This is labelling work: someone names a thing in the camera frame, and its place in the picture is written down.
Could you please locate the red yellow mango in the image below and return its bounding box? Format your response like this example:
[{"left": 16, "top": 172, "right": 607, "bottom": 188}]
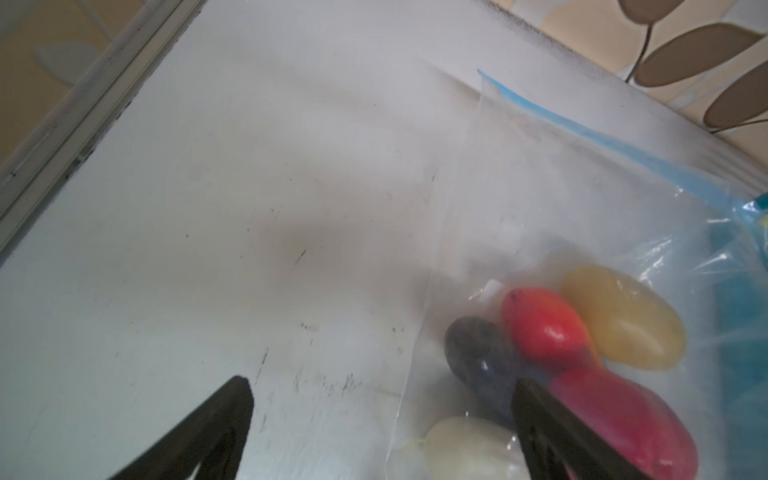
[{"left": 501, "top": 287, "right": 601, "bottom": 372}]

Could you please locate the teal plastic basket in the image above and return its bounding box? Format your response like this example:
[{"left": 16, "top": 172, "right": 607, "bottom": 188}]
[{"left": 711, "top": 194, "right": 767, "bottom": 479}]

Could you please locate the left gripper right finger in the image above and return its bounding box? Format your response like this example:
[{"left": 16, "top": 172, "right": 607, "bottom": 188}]
[{"left": 511, "top": 378, "right": 648, "bottom": 480}]

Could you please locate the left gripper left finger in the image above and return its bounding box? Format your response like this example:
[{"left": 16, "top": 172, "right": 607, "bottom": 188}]
[{"left": 113, "top": 376, "right": 254, "bottom": 479}]

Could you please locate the yellow potato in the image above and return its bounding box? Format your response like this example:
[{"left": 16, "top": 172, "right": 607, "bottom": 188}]
[{"left": 562, "top": 264, "right": 687, "bottom": 371}]

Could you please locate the white radish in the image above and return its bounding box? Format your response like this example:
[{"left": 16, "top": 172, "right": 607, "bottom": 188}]
[{"left": 388, "top": 416, "right": 530, "bottom": 479}]

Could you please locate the clear zip top bag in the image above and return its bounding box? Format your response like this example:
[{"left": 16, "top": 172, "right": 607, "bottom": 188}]
[{"left": 385, "top": 76, "right": 767, "bottom": 479}]

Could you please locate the red apple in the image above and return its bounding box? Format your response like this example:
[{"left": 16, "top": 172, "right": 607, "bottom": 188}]
[{"left": 548, "top": 368, "right": 699, "bottom": 479}]

